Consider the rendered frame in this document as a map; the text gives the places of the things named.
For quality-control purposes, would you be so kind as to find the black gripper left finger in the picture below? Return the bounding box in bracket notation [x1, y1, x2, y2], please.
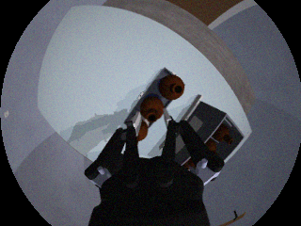
[85, 112, 142, 188]

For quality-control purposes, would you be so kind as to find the black flat tray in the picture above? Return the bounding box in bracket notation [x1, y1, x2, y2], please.
[124, 67, 173, 124]

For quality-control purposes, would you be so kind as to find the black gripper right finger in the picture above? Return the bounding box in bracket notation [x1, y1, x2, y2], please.
[156, 108, 225, 187]

